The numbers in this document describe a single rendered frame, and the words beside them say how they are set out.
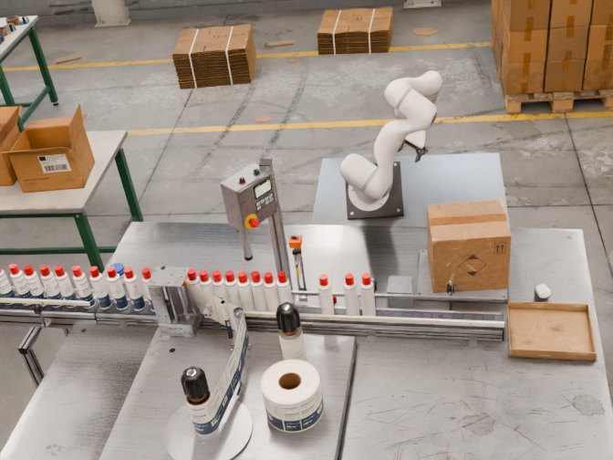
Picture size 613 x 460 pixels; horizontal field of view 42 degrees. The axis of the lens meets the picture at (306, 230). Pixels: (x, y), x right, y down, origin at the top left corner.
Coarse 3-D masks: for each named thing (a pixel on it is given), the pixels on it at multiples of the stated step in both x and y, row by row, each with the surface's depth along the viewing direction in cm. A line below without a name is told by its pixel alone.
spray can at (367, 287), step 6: (366, 276) 296; (366, 282) 296; (372, 282) 299; (360, 288) 299; (366, 288) 297; (372, 288) 298; (366, 294) 299; (372, 294) 300; (366, 300) 301; (372, 300) 302; (366, 306) 303; (372, 306) 303; (366, 312) 305; (372, 312) 305
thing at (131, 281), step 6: (126, 270) 315; (126, 276) 315; (132, 276) 316; (126, 282) 316; (132, 282) 316; (138, 282) 319; (132, 288) 318; (138, 288) 319; (132, 294) 320; (138, 294) 320; (132, 300) 322; (138, 300) 322; (138, 306) 323; (144, 306) 326
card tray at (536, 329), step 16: (512, 304) 309; (528, 304) 307; (544, 304) 306; (560, 304) 304; (576, 304) 303; (512, 320) 304; (528, 320) 303; (544, 320) 303; (560, 320) 302; (576, 320) 301; (512, 336) 298; (528, 336) 297; (544, 336) 296; (560, 336) 295; (576, 336) 294; (592, 336) 290; (512, 352) 289; (528, 352) 288; (544, 352) 286; (560, 352) 285; (576, 352) 284; (592, 352) 282
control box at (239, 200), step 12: (252, 168) 292; (228, 180) 287; (252, 180) 285; (228, 192) 285; (240, 192) 281; (252, 192) 286; (228, 204) 290; (240, 204) 284; (252, 204) 288; (228, 216) 294; (240, 216) 288; (252, 216) 290; (264, 216) 295; (240, 228) 292
